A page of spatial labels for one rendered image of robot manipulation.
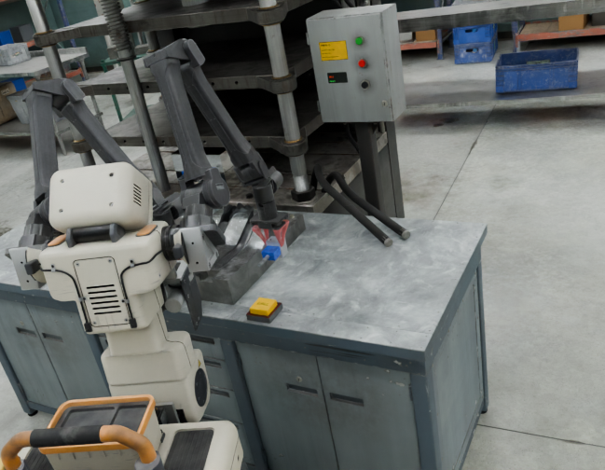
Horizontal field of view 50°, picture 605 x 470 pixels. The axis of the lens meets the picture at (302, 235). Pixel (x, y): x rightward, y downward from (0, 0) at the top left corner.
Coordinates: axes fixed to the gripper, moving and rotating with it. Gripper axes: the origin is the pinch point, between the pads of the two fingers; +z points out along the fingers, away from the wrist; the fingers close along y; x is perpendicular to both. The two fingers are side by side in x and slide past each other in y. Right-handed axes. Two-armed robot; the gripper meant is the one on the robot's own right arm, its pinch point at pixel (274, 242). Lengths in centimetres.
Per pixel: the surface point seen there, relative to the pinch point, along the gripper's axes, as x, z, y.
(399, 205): -147, 60, 18
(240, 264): 4.0, 6.4, 11.4
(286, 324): 18.7, 15.3, -11.0
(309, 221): -42.0, 14.9, 11.6
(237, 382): 16, 45, 16
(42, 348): 14, 50, 113
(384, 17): -76, -50, -14
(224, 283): 13.8, 7.2, 11.7
